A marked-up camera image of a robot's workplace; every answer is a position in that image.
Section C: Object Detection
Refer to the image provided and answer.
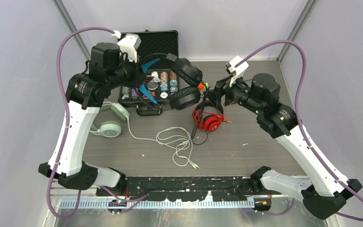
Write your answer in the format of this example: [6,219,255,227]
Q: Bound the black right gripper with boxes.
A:
[204,71,263,115]

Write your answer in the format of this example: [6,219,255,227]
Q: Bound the teal poker chip stack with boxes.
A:
[121,87,131,100]

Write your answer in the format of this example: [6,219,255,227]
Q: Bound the mint green headphones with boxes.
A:
[89,101,130,138]

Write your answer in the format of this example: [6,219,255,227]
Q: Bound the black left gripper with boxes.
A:
[107,52,147,89]

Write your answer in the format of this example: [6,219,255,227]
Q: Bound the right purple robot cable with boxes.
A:
[234,40,363,222]

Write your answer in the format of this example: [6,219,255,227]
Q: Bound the brown poker chip stack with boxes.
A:
[169,71,178,95]

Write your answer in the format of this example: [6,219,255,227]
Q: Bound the purple poker chip stack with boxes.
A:
[131,89,138,100]

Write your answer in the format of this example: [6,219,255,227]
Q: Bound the orange poker chip stack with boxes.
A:
[160,71,168,99]

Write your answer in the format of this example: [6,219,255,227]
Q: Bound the orange green cube block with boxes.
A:
[198,82,208,90]

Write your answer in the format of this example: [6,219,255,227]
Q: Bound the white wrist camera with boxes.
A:
[112,30,141,62]
[225,55,249,87]

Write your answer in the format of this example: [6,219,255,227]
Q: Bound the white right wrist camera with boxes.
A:
[225,55,249,87]

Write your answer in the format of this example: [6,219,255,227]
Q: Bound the grey round disc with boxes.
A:
[147,82,158,91]

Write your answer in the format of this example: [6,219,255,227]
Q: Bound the red headphones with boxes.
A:
[192,100,230,132]

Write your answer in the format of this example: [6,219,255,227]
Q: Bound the black blue headphones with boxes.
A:
[135,52,203,111]

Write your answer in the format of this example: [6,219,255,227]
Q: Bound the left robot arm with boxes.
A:
[38,43,146,196]

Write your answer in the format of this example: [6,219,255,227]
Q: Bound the black poker chip case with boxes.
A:
[118,30,179,116]

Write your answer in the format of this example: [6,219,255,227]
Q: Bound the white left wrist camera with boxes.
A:
[112,30,141,62]

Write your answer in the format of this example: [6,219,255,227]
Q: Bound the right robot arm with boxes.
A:
[207,73,362,219]

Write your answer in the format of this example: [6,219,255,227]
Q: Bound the mint green headphone cable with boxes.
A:
[126,117,201,170]

